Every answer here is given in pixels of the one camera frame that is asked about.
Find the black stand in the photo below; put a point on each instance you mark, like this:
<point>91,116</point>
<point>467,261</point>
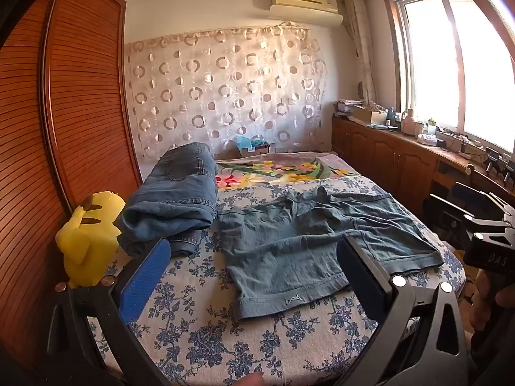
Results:
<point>509,173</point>
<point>493,161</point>

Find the folded blue denim jeans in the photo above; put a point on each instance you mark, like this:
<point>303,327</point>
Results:
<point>173,201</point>

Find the blue floral bed cover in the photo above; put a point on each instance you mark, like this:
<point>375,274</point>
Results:
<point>201,329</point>

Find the window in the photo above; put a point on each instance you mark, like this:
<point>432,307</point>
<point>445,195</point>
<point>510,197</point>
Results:
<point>434,68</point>

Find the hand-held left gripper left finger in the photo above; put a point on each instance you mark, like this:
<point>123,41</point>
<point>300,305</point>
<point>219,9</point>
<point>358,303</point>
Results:
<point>145,283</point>

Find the wooden louvred wardrobe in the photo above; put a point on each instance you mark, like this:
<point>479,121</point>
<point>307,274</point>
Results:
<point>80,108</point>

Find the yellow plush toy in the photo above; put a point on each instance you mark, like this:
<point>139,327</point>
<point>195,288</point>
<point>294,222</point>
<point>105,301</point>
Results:
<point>90,241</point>

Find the wooden cabinet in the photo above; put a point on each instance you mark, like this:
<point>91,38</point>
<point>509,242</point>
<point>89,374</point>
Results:
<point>382,157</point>

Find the white plastic jug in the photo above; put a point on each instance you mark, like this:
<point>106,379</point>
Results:
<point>410,124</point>

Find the colourful flower blanket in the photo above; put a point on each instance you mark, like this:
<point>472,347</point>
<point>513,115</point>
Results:
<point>261,171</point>

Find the circle patterned curtain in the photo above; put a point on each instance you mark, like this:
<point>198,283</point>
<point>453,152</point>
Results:
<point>221,88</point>

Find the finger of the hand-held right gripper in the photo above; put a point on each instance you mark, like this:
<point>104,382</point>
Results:
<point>446,211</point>
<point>476,199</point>

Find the flat cardboard box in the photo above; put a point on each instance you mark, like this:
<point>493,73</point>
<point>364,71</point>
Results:
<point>368,115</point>

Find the green capped bottle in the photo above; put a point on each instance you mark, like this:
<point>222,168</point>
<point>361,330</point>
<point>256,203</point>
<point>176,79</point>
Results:
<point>431,126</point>

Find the white tissue pack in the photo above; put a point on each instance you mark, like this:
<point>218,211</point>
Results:
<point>426,138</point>

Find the white air deflector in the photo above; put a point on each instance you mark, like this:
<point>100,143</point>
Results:
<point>305,16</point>

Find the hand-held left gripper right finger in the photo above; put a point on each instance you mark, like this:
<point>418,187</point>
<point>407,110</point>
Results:
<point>360,285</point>

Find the pale window curtain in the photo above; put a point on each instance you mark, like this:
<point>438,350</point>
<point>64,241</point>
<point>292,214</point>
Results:
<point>360,48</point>

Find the stack of papers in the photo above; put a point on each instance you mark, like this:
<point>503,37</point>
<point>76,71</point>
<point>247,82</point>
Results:
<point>348,106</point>

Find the person's right hand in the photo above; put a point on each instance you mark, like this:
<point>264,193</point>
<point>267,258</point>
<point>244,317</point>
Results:
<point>485,301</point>

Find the blue bottle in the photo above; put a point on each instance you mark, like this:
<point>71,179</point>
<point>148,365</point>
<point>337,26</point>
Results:
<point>391,118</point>

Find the person's left hand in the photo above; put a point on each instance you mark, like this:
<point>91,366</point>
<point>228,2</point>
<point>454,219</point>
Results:
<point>250,379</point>

